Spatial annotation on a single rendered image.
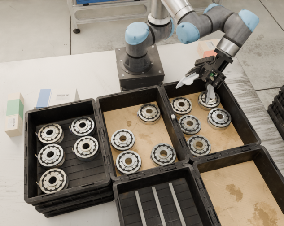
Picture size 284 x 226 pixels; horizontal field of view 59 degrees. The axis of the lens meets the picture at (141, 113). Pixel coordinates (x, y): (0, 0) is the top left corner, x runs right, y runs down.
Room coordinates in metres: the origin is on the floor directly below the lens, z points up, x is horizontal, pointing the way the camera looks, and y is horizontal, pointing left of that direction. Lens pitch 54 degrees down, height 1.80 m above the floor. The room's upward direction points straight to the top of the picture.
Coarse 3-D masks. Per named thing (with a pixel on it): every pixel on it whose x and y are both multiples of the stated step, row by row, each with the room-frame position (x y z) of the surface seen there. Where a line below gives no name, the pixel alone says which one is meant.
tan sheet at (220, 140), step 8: (184, 96) 0.80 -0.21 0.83; (192, 96) 0.80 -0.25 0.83; (192, 104) 0.75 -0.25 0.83; (192, 112) 0.70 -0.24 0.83; (200, 112) 0.70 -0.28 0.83; (208, 112) 0.70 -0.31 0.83; (200, 120) 0.65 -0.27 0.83; (208, 128) 0.61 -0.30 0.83; (232, 128) 0.61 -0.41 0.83; (208, 136) 0.57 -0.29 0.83; (216, 136) 0.57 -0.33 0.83; (224, 136) 0.57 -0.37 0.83; (232, 136) 0.57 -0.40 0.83; (216, 144) 0.53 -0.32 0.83; (224, 144) 0.53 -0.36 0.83; (232, 144) 0.53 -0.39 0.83; (240, 144) 0.53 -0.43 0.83
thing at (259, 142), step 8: (232, 96) 0.71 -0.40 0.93; (168, 104) 0.67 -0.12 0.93; (240, 112) 0.63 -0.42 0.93; (176, 120) 0.59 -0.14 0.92; (248, 120) 0.59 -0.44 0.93; (256, 136) 0.51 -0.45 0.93; (184, 144) 0.47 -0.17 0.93; (248, 144) 0.47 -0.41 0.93; (256, 144) 0.47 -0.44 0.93; (216, 152) 0.44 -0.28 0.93; (224, 152) 0.44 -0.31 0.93; (192, 160) 0.41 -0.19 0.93
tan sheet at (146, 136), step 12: (132, 108) 0.72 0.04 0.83; (108, 120) 0.65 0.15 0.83; (120, 120) 0.65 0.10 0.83; (132, 120) 0.65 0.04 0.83; (108, 132) 0.59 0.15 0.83; (132, 132) 0.59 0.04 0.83; (144, 132) 0.59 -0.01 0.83; (156, 132) 0.59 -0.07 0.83; (144, 144) 0.53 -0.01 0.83; (156, 144) 0.53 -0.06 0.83; (144, 156) 0.47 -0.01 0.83; (144, 168) 0.42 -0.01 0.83
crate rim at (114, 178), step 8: (144, 88) 0.76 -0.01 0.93; (152, 88) 0.76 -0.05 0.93; (160, 88) 0.76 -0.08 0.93; (104, 96) 0.71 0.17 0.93; (112, 96) 0.72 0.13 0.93; (96, 104) 0.67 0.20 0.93; (168, 112) 0.63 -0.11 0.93; (104, 128) 0.55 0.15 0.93; (176, 128) 0.55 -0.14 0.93; (104, 136) 0.51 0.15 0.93; (176, 136) 0.51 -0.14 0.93; (104, 144) 0.47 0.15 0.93; (184, 152) 0.44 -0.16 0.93; (184, 160) 0.41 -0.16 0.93; (112, 168) 0.38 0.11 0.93; (152, 168) 0.38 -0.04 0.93; (160, 168) 0.38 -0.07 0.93; (112, 176) 0.34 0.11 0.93; (120, 176) 0.34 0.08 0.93; (128, 176) 0.35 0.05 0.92
